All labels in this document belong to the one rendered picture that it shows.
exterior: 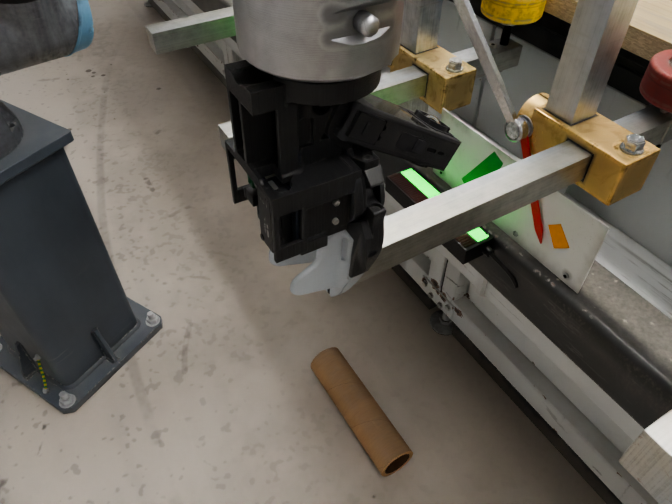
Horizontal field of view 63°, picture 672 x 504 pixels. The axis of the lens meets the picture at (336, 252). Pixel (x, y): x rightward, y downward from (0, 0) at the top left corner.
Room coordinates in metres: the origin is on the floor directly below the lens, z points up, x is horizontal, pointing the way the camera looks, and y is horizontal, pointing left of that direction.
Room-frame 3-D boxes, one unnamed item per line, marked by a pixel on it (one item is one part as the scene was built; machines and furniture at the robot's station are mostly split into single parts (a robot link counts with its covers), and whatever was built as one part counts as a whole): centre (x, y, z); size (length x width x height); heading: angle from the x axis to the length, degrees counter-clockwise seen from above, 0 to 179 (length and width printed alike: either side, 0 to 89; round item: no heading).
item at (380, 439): (0.62, -0.05, 0.04); 0.30 x 0.08 x 0.08; 31
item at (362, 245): (0.29, -0.01, 0.91); 0.05 x 0.02 x 0.09; 31
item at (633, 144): (0.43, -0.28, 0.88); 0.02 x 0.02 x 0.01
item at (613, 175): (0.48, -0.25, 0.85); 0.13 x 0.06 x 0.05; 31
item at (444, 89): (0.69, -0.12, 0.82); 0.13 x 0.06 x 0.05; 31
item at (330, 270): (0.28, 0.01, 0.86); 0.06 x 0.03 x 0.09; 121
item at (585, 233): (0.51, -0.20, 0.75); 0.26 x 0.01 x 0.10; 31
